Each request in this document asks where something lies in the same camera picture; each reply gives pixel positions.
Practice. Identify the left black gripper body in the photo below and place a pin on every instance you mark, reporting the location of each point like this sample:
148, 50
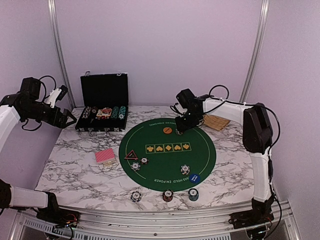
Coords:
52, 119

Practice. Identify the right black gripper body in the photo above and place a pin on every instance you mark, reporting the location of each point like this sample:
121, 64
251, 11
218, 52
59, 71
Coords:
189, 121

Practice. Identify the white chips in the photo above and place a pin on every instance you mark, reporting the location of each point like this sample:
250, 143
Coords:
178, 133
185, 169
135, 166

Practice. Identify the orange big blind button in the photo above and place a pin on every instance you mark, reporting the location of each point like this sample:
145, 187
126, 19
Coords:
167, 130

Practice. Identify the red playing card deck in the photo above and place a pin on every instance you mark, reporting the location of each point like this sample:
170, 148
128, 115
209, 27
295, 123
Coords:
105, 157

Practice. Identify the red chips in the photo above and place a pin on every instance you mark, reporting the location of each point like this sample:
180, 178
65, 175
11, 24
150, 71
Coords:
144, 160

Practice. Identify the black triangular dealer button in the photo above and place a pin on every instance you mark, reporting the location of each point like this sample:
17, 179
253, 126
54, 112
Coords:
131, 156

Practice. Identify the blue small blind button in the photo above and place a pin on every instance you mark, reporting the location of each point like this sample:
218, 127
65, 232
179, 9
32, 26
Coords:
194, 178

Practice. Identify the teal chip stack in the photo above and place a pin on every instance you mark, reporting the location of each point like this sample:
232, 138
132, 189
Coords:
193, 194

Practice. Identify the red black chip stack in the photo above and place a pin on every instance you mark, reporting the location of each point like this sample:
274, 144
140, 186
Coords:
167, 195

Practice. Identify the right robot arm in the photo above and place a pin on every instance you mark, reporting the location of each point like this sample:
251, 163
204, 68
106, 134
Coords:
257, 139

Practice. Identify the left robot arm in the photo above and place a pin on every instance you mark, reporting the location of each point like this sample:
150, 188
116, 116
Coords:
29, 123

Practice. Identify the beige blue chips in case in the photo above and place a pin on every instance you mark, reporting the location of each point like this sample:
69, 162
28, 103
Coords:
86, 112

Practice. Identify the brown chips in case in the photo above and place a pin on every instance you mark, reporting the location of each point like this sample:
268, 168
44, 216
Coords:
94, 110

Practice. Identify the black poker chip case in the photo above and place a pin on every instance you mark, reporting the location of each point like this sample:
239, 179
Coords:
104, 91

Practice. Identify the card deck in case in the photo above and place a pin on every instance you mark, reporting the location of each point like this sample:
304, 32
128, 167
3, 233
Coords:
104, 113

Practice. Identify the woven bamboo tray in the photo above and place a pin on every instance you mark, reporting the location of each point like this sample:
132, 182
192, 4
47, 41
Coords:
215, 122

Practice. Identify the green chips row in case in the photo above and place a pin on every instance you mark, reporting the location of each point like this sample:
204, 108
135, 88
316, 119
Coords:
114, 113

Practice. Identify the teal chips row in case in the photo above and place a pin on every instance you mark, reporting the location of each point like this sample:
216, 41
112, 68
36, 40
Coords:
122, 112

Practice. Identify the round green poker mat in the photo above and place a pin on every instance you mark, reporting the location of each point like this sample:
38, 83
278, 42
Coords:
166, 154

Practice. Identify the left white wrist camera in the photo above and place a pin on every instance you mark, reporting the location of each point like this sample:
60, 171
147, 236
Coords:
56, 95

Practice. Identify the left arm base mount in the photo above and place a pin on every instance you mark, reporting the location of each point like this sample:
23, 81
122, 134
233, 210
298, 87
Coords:
62, 218

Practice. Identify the right aluminium frame post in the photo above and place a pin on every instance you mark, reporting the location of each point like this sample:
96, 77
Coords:
257, 46

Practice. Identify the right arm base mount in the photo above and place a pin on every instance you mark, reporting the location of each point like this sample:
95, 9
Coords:
248, 218

